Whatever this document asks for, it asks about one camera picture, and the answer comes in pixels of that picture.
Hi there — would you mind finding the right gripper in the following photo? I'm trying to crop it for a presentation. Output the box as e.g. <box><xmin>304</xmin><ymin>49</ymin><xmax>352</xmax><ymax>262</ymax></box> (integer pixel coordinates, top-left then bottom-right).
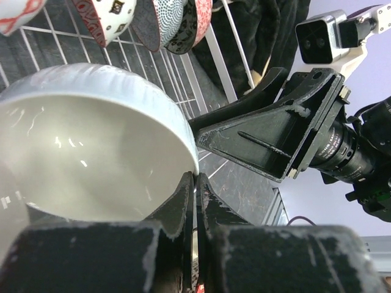
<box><xmin>195</xmin><ymin>68</ymin><xmax>390</xmax><ymax>183</ymax></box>

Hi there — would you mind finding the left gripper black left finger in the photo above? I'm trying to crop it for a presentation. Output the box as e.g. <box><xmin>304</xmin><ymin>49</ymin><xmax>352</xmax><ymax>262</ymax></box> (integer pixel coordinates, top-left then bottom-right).
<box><xmin>1</xmin><ymin>172</ymin><xmax>194</xmax><ymax>292</ymax></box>

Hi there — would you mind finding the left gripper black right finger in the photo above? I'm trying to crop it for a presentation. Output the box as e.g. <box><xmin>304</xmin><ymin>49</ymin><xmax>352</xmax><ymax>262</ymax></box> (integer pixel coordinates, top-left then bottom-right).
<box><xmin>197</xmin><ymin>174</ymin><xmax>387</xmax><ymax>292</ymax></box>

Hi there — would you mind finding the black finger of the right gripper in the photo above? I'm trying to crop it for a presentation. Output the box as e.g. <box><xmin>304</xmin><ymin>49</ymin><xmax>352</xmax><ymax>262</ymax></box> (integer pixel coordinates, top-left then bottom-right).
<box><xmin>189</xmin><ymin>67</ymin><xmax>288</xmax><ymax>133</ymax></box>

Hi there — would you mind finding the white wire dish rack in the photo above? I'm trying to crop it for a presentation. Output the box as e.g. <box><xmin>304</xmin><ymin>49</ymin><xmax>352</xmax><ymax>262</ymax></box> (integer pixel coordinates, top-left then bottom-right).
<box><xmin>1</xmin><ymin>1</ymin><xmax>288</xmax><ymax>225</ymax></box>

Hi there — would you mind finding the grey hexagon pattern bowl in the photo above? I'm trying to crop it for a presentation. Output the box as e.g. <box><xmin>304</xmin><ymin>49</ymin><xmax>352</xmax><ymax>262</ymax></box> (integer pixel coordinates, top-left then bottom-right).
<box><xmin>131</xmin><ymin>0</ymin><xmax>183</xmax><ymax>52</ymax></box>

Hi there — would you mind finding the purple striped bowl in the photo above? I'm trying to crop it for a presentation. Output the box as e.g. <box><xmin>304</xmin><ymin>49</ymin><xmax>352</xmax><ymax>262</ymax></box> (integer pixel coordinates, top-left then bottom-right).
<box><xmin>0</xmin><ymin>158</ymin><xmax>31</xmax><ymax>260</ymax></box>

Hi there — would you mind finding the red rimmed bowl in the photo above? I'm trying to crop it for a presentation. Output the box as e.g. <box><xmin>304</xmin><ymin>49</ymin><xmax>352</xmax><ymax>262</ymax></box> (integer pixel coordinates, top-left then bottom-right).
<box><xmin>71</xmin><ymin>0</ymin><xmax>137</xmax><ymax>48</ymax></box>

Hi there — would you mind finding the blue triangle pattern bowl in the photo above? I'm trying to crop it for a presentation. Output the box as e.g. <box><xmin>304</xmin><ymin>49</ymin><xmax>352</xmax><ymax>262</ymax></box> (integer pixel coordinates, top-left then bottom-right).
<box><xmin>1</xmin><ymin>0</ymin><xmax>46</xmax><ymax>37</ymax></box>

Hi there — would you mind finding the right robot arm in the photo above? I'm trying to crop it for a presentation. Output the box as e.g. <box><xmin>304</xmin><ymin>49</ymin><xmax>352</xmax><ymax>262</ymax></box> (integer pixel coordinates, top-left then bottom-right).
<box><xmin>189</xmin><ymin>68</ymin><xmax>390</xmax><ymax>222</ymax></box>

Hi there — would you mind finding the black floral blanket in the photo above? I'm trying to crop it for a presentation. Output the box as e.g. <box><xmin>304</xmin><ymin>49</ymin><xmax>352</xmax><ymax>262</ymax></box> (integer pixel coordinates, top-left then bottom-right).
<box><xmin>211</xmin><ymin>0</ymin><xmax>310</xmax><ymax>98</ymax></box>

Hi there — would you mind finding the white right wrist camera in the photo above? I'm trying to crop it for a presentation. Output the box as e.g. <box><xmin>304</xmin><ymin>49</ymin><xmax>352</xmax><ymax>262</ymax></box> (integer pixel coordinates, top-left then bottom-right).
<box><xmin>295</xmin><ymin>4</ymin><xmax>390</xmax><ymax>79</ymax></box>

